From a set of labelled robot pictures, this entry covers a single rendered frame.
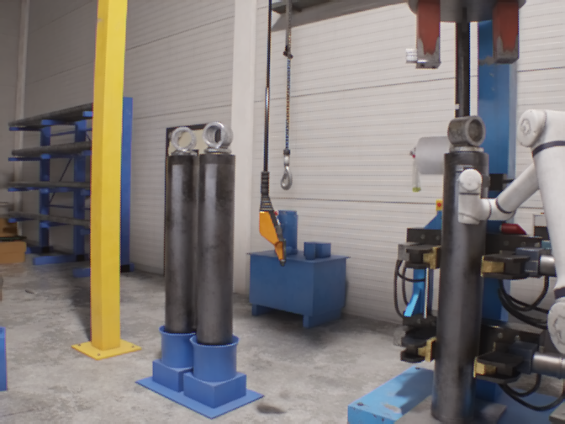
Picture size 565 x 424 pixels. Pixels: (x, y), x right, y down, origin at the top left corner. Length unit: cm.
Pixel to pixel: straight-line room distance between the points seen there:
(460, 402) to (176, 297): 173
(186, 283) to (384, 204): 247
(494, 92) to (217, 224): 171
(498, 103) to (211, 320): 201
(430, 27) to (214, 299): 185
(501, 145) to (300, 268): 241
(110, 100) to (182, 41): 357
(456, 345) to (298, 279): 242
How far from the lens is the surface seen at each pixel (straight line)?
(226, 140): 289
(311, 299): 460
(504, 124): 289
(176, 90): 725
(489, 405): 294
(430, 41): 255
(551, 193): 157
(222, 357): 297
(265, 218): 245
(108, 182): 387
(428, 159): 345
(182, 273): 312
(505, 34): 264
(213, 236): 284
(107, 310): 397
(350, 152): 517
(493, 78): 296
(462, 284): 246
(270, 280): 489
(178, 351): 320
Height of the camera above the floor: 127
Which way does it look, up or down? 2 degrees down
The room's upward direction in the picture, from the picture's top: 1 degrees clockwise
